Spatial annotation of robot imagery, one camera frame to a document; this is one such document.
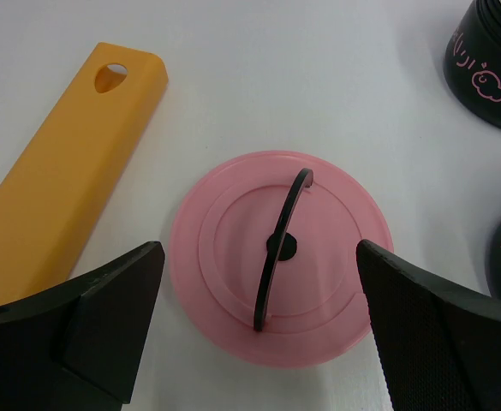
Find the pink lid with black handle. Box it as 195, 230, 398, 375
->
169, 151, 393, 368

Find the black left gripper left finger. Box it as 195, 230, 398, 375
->
0, 241, 165, 410

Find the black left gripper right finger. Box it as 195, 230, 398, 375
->
356, 240, 501, 410

